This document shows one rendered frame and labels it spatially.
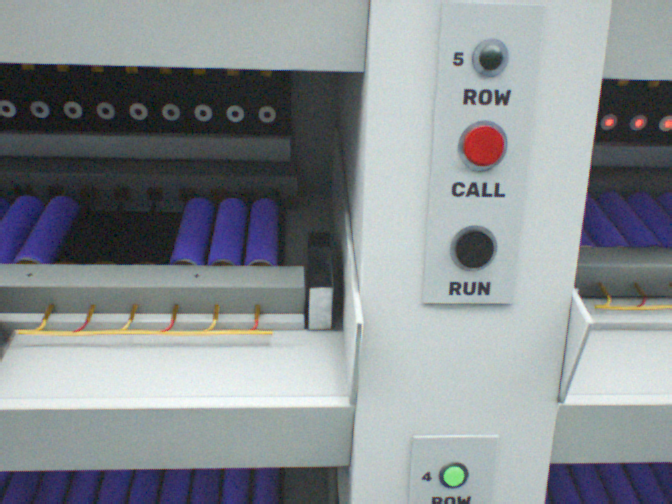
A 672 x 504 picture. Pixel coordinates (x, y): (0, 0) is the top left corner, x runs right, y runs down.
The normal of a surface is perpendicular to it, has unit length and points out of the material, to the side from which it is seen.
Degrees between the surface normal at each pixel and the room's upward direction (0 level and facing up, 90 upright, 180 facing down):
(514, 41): 90
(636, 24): 109
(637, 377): 19
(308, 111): 90
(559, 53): 90
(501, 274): 90
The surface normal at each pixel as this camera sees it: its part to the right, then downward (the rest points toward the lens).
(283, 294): 0.05, 0.58
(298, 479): 0.04, -0.81
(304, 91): 0.06, 0.28
